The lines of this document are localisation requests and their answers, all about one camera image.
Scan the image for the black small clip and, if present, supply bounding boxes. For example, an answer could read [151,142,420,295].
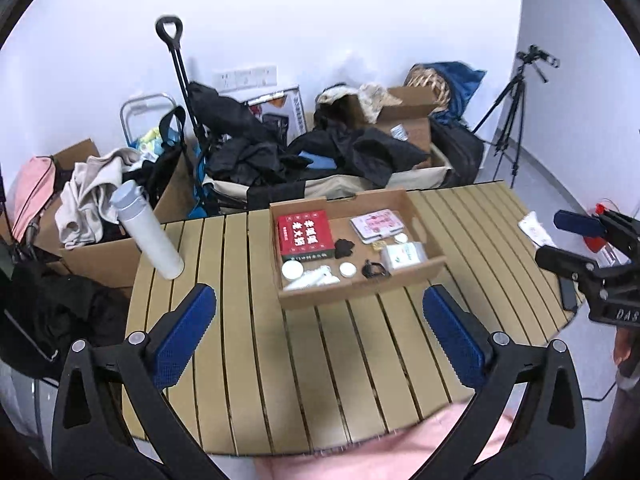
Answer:
[360,258,391,280]

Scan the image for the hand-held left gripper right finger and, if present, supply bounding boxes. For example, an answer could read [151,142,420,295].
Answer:
[422,284,586,480]

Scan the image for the person's right forearm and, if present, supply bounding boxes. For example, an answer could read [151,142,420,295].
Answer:
[607,374,640,480]

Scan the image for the shallow cardboard box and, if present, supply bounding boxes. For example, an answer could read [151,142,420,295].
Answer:
[269,188,448,311]

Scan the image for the person's pink fleece clothing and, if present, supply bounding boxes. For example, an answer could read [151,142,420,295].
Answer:
[254,400,518,480]

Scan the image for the red small object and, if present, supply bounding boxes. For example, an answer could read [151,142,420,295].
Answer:
[584,201,615,255]

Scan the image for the pink bag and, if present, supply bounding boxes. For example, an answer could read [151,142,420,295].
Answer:
[11,155,59,244]

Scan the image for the beige clothes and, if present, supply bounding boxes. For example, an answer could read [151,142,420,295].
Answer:
[54,148,142,252]

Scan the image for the person's right hand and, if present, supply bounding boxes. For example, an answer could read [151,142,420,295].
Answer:
[613,329,635,377]

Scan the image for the black backpack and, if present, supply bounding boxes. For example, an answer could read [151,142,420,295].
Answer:
[0,255,133,382]

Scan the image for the open brown cardboard box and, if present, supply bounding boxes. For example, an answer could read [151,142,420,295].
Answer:
[344,85,445,155]

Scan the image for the red printed box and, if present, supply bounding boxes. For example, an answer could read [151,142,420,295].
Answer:
[276,210,337,264]

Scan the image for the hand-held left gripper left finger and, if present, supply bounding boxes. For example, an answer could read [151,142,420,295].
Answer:
[50,282,218,480]

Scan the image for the white thermos bottle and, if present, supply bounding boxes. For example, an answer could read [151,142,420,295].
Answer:
[109,180,185,281]

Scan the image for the black tote bag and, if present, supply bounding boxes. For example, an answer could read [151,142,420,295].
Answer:
[124,106,197,207]

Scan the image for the silver metal frame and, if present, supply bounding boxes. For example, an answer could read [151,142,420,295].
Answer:
[119,92,177,150]

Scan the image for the beige folding wagon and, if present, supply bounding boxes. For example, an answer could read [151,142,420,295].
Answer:
[201,164,455,212]

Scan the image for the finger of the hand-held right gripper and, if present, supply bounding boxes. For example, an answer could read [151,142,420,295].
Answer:
[553,209,609,237]
[534,245,602,282]

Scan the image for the black luggage bag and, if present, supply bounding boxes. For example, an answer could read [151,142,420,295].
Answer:
[429,119,486,187]

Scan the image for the printed appliance box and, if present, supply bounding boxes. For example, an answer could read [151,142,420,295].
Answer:
[244,84,307,142]

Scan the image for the wicker basket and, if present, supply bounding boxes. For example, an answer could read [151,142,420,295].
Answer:
[404,66,452,109]

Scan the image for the blue jacket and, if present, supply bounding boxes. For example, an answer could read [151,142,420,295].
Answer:
[429,61,487,122]

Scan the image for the pile of black clothes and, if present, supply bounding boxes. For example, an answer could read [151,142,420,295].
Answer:
[186,80,432,197]

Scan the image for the pink flat case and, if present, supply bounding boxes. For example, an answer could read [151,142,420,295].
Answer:
[349,211,404,241]

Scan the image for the black cart handle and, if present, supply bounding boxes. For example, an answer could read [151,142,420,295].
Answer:
[155,15,213,213]

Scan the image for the large cardboard box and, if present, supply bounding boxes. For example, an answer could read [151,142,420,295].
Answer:
[34,137,197,289]

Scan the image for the white tube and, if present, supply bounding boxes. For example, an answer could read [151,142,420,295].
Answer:
[284,267,342,292]

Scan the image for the black cable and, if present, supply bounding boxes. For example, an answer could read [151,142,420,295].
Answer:
[581,379,620,404]

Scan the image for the white tissue packet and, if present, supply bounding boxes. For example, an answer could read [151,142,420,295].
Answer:
[380,241,429,271]

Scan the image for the black camera tripod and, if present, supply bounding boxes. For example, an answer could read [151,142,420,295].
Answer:
[471,45,562,190]

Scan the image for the white wall socket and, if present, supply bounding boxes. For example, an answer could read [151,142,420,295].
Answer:
[214,64,279,92]

